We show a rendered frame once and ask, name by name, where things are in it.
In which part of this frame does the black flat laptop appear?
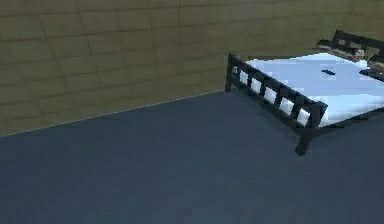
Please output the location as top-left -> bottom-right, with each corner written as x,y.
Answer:
359,68 -> 384,83

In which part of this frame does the black frame bed white mattress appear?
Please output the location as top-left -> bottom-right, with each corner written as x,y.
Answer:
224,29 -> 384,157

